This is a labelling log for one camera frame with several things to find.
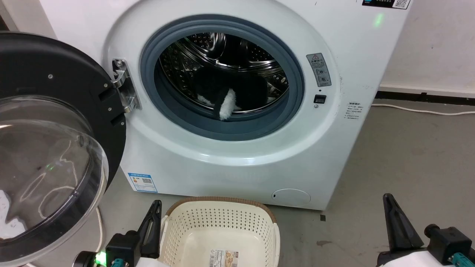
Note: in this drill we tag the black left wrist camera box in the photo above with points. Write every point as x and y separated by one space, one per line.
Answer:
120 248

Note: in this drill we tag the grey warning sticker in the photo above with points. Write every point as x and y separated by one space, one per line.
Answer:
319 69

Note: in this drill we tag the blue energy label sticker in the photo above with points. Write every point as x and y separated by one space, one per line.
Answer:
142 182

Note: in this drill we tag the stainless steel washer drum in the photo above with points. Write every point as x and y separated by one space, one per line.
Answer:
222 52

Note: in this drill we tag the black and white garment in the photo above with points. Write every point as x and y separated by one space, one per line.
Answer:
245 92

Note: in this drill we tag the black door latch socket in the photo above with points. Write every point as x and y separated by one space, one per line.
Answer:
320 99

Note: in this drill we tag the paper label in basket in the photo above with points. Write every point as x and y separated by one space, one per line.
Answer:
222 258

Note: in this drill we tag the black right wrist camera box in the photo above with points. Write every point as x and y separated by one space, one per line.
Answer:
447 243

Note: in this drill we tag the round filter cover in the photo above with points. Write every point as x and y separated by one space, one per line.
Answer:
291 197

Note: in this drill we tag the chrome door hinge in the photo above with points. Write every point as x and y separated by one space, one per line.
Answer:
127 89

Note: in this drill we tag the small text sticker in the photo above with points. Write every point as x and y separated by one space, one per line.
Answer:
353 110

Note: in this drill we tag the cream perforated laundry basket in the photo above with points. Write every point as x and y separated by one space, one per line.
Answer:
219 230

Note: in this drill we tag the grey rubber door gasket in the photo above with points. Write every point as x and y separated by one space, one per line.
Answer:
226 126

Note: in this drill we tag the black skirting strip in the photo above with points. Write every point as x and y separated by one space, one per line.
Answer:
426 97

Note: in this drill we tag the black round washer door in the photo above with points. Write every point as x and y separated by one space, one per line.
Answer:
41 66

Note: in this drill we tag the white front-load washing machine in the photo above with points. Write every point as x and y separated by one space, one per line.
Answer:
230 163

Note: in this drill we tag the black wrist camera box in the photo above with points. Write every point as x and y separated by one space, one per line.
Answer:
447 243
120 248

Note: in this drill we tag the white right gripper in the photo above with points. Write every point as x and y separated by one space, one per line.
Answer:
408 259

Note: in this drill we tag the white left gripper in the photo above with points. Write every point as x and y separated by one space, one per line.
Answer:
153 262

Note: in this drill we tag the black control panel sticker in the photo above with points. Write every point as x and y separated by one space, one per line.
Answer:
386 3

